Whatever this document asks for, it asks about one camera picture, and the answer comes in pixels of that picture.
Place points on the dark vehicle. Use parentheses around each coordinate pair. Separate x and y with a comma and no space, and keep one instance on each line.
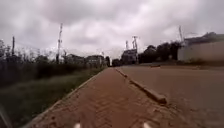
(116,62)

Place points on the building with tower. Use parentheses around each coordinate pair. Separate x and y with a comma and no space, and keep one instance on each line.
(128,56)

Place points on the low buildings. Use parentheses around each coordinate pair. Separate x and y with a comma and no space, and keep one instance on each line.
(83,60)

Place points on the red brick path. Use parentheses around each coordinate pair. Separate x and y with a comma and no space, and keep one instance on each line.
(106,100)

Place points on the raised concrete kerb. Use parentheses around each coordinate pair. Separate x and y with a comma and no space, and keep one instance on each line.
(146,90)

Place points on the group of dark trees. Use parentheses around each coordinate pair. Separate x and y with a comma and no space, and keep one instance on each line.
(160,52)

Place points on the lattice mast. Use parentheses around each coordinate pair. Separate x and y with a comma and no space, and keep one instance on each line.
(59,41)

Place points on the pale edge kerb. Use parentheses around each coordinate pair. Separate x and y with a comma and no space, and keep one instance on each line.
(65,98)

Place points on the robot's own part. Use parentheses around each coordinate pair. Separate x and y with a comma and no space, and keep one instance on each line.
(77,125)
(146,125)

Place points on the grass verge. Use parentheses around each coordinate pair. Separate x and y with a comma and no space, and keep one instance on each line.
(43,93)

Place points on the overgrown bushes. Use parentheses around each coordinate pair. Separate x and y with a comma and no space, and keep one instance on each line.
(36,68)

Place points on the brown dirt road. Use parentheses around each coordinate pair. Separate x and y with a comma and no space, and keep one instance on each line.
(190,86)

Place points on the wooden pole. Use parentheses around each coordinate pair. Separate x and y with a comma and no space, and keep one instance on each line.
(13,46)

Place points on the pale boundary wall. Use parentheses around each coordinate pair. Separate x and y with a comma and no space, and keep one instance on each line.
(201,51)

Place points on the building behind wall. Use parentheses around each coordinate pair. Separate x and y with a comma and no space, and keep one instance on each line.
(203,38)

